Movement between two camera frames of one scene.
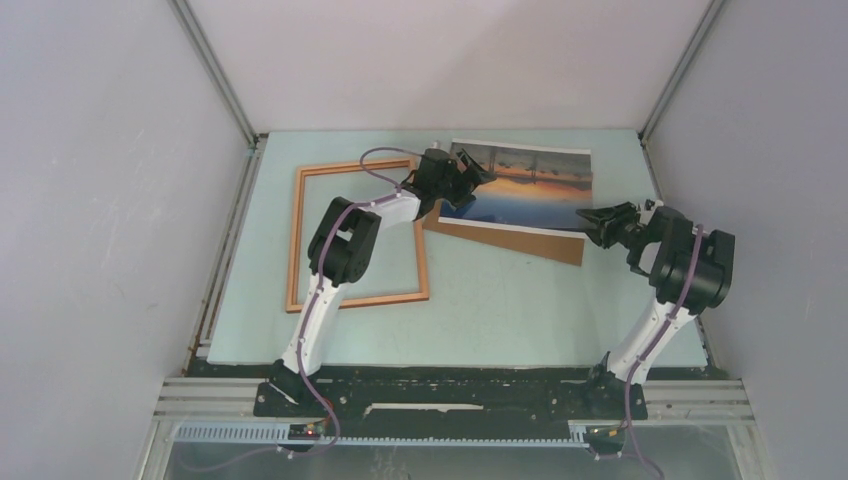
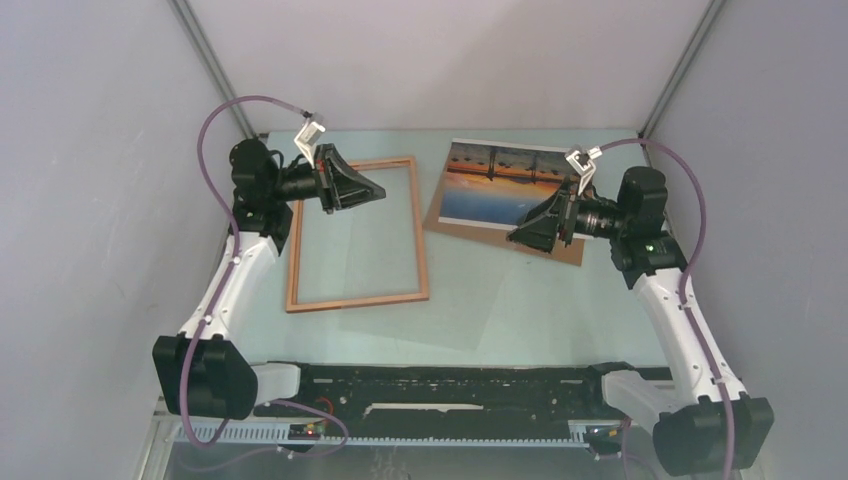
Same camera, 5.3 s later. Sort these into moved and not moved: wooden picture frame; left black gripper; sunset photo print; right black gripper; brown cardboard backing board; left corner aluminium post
Moved: left black gripper; right black gripper
Not moved: brown cardboard backing board; sunset photo print; left corner aluminium post; wooden picture frame
